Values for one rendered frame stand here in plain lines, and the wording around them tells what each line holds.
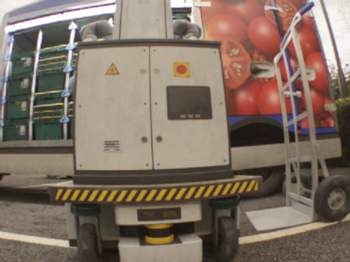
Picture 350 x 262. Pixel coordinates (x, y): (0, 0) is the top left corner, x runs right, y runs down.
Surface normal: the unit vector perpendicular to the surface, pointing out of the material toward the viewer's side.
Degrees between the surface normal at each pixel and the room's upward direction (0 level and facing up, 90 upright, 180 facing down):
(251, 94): 90
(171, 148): 90
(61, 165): 90
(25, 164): 90
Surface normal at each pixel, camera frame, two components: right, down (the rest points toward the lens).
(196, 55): 0.15, -0.15
